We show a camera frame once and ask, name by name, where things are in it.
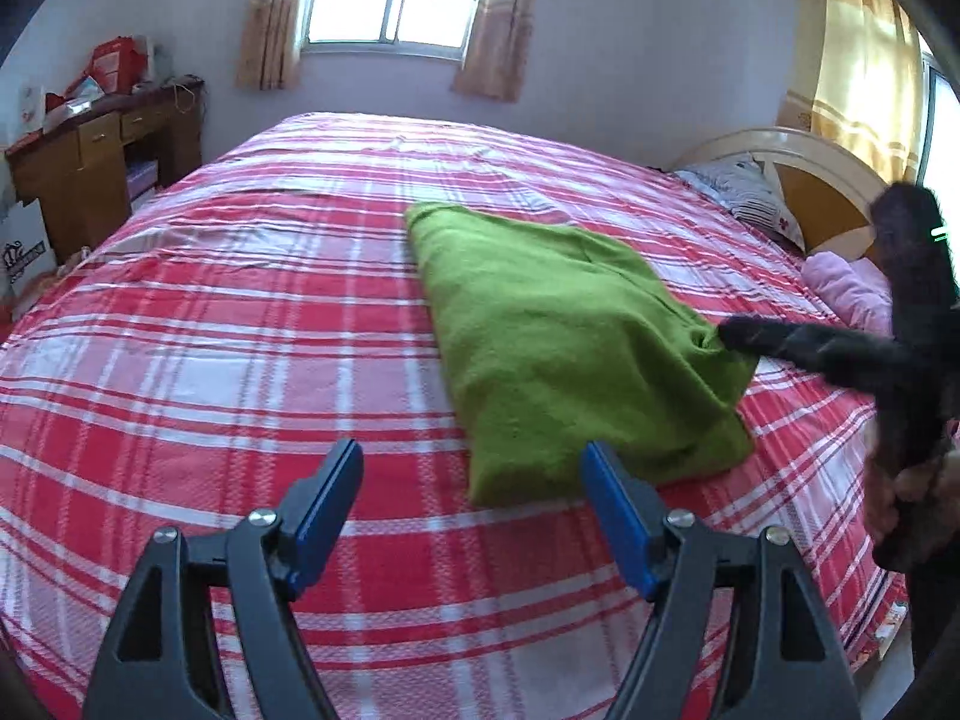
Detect yellow curtain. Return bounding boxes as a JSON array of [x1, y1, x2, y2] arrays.
[[799, 0, 925, 186]]

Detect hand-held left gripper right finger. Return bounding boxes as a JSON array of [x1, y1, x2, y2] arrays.
[[581, 440, 860, 720]]

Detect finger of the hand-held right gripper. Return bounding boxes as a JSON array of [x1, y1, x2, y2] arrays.
[[716, 315, 897, 395]]

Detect white paper bag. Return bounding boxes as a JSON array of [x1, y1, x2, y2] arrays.
[[0, 199, 59, 302]]

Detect beige curtain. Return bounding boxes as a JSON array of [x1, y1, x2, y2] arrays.
[[236, 0, 316, 91], [450, 0, 542, 104]]

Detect white picture card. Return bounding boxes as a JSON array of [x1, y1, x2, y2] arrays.
[[19, 86, 47, 137]]

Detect green towel with orange stripe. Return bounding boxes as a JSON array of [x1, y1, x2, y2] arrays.
[[405, 202, 760, 509]]

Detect patterned pillow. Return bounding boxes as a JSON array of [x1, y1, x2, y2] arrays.
[[675, 154, 807, 252]]

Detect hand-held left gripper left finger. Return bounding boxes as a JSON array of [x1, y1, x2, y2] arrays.
[[82, 439, 365, 720]]

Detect bed with red plaid sheet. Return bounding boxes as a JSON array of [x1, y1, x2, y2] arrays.
[[0, 111, 912, 720]]

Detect pink cloth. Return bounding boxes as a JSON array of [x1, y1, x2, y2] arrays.
[[802, 251, 897, 336]]

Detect brown wooden desk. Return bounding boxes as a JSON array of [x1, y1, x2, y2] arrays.
[[4, 79, 205, 263]]

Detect cream and orange headboard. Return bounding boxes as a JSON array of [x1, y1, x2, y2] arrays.
[[667, 127, 893, 265]]

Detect person's right hand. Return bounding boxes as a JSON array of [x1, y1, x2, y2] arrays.
[[862, 446, 960, 572]]

